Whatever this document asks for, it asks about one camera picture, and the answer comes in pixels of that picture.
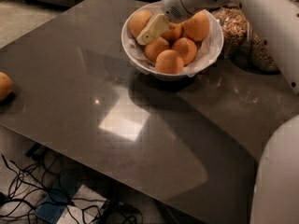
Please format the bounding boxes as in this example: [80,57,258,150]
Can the black cables on floor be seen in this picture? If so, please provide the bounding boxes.
[0,147,144,224]

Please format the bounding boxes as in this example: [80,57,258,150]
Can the orange middle right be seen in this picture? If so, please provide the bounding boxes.
[171,37,197,66]

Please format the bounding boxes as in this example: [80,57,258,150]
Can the glass jar of nuts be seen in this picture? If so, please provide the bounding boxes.
[213,7,248,59]

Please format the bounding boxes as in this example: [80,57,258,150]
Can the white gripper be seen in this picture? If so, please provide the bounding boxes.
[136,0,228,46]

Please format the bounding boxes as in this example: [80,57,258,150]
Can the orange on table edge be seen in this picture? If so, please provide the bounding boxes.
[0,72,13,102]

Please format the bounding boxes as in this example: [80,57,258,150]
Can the orange back right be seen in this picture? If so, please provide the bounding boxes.
[183,11,209,41]

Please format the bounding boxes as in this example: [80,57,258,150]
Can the glass jar of grains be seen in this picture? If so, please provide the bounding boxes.
[249,33,279,73]

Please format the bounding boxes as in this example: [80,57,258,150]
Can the orange front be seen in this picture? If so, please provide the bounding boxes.
[155,49,184,75]

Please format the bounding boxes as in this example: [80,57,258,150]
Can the orange back middle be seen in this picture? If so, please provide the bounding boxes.
[162,23,184,42]

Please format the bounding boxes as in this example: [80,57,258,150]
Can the orange middle left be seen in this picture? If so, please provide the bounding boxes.
[144,36,170,63]

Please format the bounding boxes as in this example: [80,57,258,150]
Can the blue box on floor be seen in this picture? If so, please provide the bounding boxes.
[36,175,81,224]

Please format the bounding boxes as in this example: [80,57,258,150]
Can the orange back left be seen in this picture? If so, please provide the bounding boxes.
[129,9,153,38]

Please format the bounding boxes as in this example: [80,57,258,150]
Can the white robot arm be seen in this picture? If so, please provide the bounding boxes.
[137,0,299,224]

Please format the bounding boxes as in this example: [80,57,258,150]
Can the white ceramic bowl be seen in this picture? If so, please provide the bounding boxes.
[121,1,225,81]

